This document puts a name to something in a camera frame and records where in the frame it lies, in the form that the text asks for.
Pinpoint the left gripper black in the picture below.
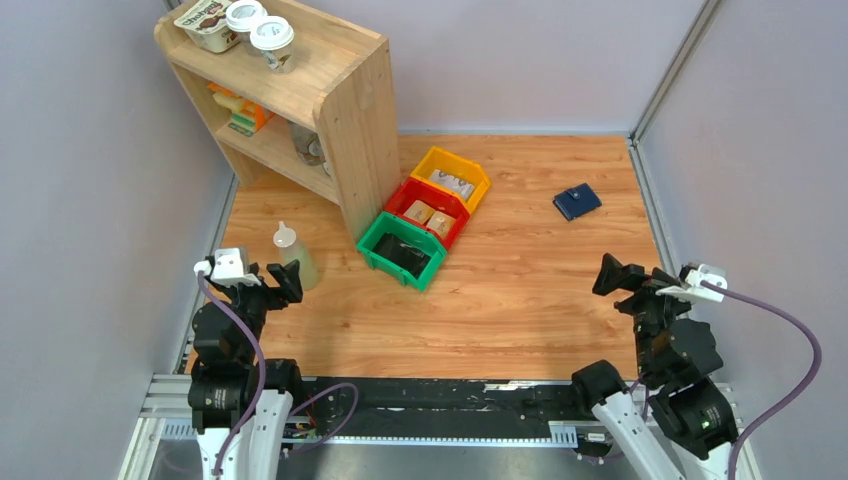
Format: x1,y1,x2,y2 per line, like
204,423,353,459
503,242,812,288
204,258,302,362

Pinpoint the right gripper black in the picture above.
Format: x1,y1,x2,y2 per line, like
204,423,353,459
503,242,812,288
589,252,695,379

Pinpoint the navy blue card holder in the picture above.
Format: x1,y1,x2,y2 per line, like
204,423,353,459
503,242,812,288
552,183,602,221

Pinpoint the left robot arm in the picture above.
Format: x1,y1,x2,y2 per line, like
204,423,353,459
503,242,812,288
187,255,306,479

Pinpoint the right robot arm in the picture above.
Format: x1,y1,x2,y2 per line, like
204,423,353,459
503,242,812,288
570,253,739,479

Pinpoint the clear squeeze bottle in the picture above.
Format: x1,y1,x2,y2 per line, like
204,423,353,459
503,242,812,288
272,221,321,290

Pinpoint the green plastic bin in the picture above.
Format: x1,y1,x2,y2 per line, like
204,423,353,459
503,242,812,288
357,212,447,292

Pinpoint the black bag in green bin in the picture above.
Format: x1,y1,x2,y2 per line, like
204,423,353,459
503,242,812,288
373,233,431,278

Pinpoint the glass jar on shelf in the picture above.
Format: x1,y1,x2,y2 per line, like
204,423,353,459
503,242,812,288
288,121,324,166

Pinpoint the brown packet left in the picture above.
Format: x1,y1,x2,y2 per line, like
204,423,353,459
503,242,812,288
403,200,435,225

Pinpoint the brown packet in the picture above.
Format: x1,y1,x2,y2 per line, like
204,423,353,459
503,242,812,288
425,211,456,239
403,200,435,225

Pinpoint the red plastic bin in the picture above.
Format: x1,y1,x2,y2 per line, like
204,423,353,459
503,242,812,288
385,177,471,250

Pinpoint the wooden shelf unit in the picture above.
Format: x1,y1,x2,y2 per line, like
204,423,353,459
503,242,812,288
154,1,401,240

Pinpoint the brown packet right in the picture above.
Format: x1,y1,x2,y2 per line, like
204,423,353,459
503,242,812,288
425,211,456,239

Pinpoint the orange snack package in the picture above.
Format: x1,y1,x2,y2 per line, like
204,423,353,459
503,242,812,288
207,82,275,137

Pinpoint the white sachet in yellow bin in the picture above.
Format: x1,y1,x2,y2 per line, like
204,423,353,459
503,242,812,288
429,169,475,201

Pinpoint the yellow plastic bin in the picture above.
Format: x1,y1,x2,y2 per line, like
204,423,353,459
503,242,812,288
410,146,491,214

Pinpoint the white lidded paper cup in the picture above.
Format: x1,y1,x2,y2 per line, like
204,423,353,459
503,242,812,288
225,0,268,57

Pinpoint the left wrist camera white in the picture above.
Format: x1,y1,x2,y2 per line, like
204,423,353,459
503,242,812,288
193,247,261,287

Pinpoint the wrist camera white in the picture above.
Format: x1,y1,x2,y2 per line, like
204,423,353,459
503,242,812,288
193,247,261,287
656,263,727,304

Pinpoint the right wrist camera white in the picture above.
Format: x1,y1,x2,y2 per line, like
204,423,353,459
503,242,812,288
656,263,727,304

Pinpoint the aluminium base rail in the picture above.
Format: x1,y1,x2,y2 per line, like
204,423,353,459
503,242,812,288
119,374,763,480

